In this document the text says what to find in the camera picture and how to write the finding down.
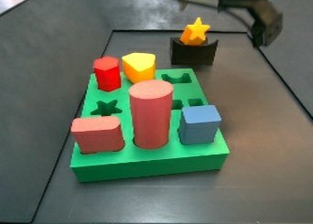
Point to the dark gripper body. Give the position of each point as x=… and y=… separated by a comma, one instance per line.
x=268, y=19

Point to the orange star prism block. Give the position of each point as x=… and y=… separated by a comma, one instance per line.
x=194, y=33

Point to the black curved fixture stand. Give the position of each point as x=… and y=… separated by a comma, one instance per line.
x=191, y=55

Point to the yellow pentagon block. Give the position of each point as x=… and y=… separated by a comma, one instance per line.
x=139, y=66

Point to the blue square block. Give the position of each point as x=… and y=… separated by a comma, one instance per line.
x=198, y=124

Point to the tall red cylinder block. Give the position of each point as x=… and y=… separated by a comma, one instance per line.
x=151, y=102

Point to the red hexagon block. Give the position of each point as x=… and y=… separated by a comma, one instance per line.
x=107, y=73

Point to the red half-round block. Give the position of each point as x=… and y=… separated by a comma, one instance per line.
x=98, y=134

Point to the green shape sorter base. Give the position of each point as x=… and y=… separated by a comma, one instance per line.
x=133, y=161

